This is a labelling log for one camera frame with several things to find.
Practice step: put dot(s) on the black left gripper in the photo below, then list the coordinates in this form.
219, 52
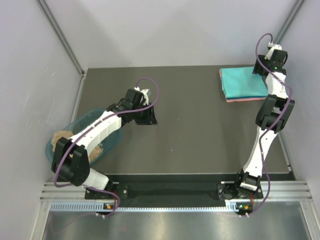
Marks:
150, 119

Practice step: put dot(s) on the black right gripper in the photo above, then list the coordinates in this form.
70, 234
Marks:
257, 69

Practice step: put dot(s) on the teal green t shirt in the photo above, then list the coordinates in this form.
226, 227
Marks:
240, 82

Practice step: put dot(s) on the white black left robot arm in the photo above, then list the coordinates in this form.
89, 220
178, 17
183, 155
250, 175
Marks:
71, 155

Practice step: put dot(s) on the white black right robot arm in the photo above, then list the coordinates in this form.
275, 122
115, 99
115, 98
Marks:
271, 117

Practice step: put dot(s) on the folded blue t shirt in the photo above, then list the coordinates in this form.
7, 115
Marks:
244, 98

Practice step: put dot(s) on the crumpled beige t shirt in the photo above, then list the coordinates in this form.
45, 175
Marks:
97, 151

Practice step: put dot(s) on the right aluminium corner post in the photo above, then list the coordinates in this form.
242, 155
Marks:
287, 25

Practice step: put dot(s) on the aluminium corner post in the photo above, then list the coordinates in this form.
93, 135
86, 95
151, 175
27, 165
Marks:
60, 35
287, 25

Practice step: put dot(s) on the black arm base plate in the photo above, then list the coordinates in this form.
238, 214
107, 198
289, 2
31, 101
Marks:
178, 190

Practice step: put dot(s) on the grey slotted cable duct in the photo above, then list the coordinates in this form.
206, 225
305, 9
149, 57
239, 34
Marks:
103, 207

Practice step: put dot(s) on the left aluminium corner post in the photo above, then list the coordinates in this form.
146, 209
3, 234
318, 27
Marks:
60, 35

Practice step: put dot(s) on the aluminium frame rail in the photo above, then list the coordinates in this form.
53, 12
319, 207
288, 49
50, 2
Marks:
279, 191

